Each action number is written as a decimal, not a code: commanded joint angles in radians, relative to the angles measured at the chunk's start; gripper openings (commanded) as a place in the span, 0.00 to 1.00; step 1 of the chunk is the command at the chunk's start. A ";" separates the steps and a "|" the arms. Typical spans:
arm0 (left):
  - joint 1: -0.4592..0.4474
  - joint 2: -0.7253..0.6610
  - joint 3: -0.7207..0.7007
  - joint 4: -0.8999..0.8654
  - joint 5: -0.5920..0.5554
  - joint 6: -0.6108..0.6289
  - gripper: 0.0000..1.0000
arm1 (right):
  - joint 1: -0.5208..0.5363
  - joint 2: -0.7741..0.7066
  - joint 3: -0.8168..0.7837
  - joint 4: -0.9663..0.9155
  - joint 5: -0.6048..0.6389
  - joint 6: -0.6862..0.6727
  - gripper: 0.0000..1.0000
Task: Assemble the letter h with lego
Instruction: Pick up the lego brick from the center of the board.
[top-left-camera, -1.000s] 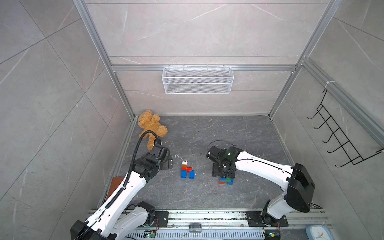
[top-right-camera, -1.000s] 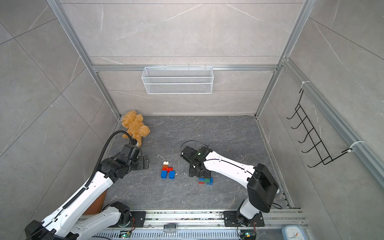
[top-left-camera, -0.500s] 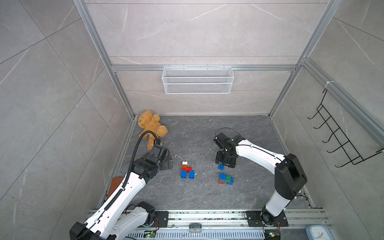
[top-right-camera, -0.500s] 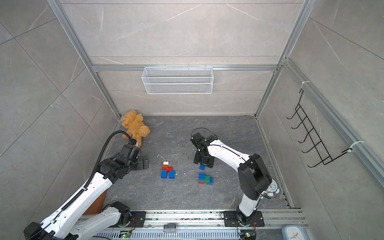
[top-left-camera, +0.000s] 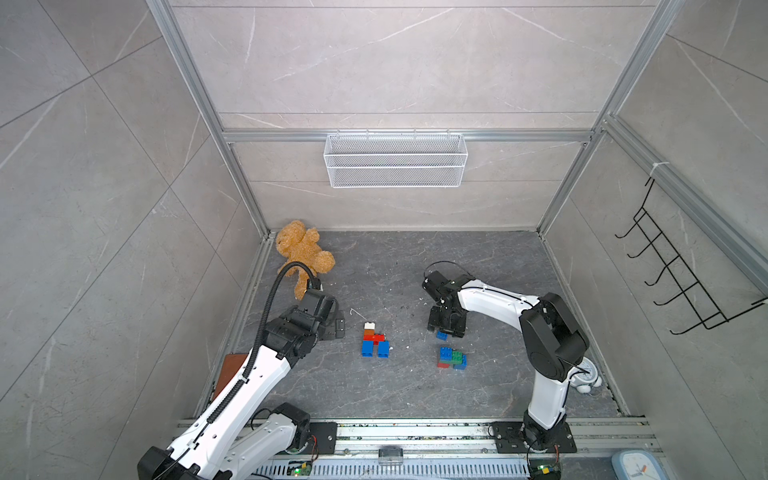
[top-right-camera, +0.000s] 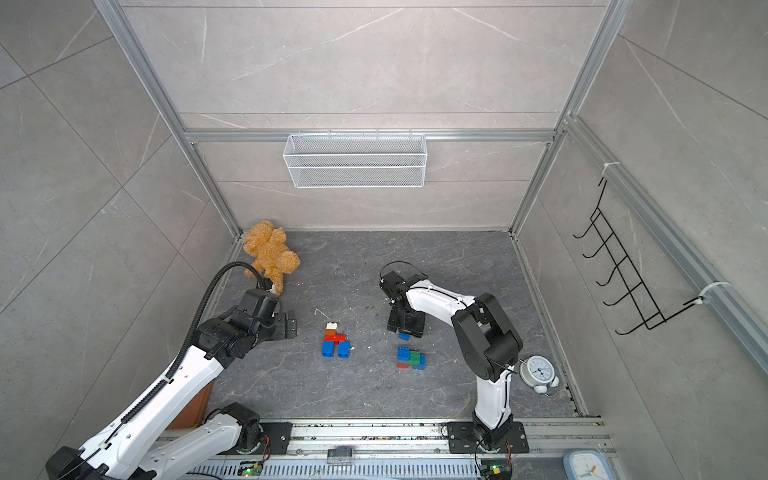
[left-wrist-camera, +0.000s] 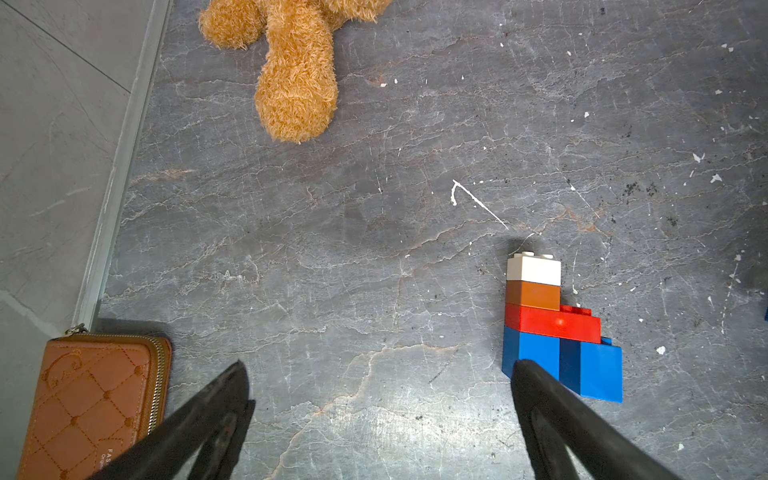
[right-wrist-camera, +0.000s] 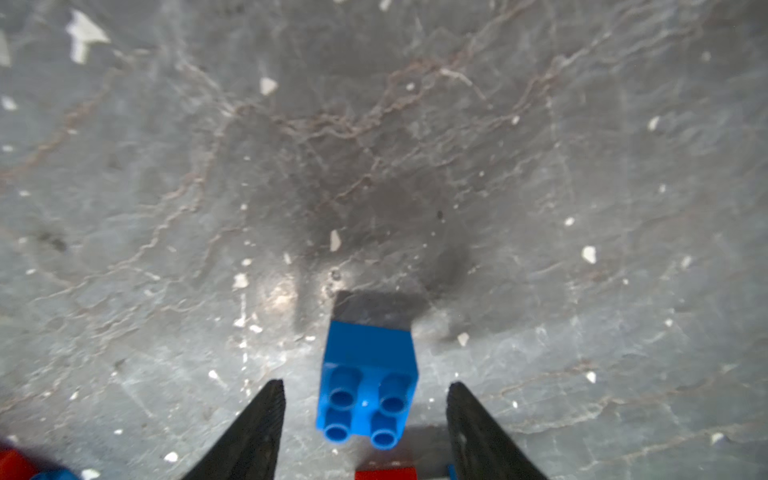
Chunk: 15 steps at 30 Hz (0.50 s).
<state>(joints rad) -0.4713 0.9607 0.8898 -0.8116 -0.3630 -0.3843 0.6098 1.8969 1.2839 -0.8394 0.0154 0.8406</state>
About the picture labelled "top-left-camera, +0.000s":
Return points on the brown block at left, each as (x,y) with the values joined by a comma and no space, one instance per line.
(232,364)

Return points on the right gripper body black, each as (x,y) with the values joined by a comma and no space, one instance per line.
(451,324)

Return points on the black wall hook rack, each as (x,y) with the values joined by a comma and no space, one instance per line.
(708,314)

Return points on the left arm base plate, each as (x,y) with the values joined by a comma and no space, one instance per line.
(315,438)

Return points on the green lego brick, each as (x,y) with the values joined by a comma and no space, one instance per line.
(448,358)

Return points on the aluminium front rail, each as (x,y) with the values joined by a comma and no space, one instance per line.
(447,448)

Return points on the brown teddy bear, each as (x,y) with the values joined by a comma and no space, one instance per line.
(297,243)

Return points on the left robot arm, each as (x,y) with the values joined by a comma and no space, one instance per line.
(215,445)

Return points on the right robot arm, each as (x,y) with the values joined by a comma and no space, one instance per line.
(554,342)

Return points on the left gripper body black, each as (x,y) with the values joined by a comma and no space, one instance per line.
(330,330)

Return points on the white alarm clock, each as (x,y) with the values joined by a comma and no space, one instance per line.
(585,377)

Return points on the blue lego brick bottom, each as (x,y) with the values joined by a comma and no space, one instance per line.
(383,349)

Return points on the blue-rimmed clock on rail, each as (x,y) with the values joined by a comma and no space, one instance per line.
(637,465)

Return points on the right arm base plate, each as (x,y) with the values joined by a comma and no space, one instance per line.
(519,437)

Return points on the white wire mesh basket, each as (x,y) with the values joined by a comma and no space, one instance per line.
(380,160)

